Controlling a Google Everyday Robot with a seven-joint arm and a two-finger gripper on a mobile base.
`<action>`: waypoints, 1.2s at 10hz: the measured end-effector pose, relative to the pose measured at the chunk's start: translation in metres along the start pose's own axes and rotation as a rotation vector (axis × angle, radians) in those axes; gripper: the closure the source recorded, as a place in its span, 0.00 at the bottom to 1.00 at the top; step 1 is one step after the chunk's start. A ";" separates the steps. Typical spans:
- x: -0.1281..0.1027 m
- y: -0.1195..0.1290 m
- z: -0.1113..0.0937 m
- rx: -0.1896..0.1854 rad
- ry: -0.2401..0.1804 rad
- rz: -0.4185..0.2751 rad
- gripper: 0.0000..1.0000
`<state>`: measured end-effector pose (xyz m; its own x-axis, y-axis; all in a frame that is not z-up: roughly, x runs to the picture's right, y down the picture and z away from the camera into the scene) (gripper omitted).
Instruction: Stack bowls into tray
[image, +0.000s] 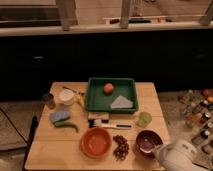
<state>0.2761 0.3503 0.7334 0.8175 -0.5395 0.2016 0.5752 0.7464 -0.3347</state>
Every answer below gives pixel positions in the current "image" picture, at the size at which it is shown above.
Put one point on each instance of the light green cup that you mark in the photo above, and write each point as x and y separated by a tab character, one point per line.
144	119

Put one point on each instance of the green chili pepper toy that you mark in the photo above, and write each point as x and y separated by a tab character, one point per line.
61	124

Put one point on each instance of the thin dark stick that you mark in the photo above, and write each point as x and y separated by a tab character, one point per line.
75	91

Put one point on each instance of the grey folded cloth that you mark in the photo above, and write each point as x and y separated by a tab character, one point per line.
121	102

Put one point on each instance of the orange bowl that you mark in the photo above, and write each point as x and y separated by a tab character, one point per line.
95	142

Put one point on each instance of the orange ball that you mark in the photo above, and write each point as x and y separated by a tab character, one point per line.
108	88

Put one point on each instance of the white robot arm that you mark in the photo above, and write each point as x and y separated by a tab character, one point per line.
177	156

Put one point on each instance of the green plastic tray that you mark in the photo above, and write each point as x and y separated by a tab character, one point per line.
96	100

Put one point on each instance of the white handled brush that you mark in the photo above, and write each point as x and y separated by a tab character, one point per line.
100	123

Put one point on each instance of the wooden table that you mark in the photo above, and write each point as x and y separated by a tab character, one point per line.
58	149

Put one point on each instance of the blue sponge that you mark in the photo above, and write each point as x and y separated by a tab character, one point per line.
59	116

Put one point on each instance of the spice bottle rack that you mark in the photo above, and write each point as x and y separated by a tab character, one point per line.
194	110

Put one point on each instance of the dark purple bowl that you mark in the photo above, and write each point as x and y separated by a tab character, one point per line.
146	141

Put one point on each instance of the white round container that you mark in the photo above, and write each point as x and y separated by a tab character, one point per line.
66	97

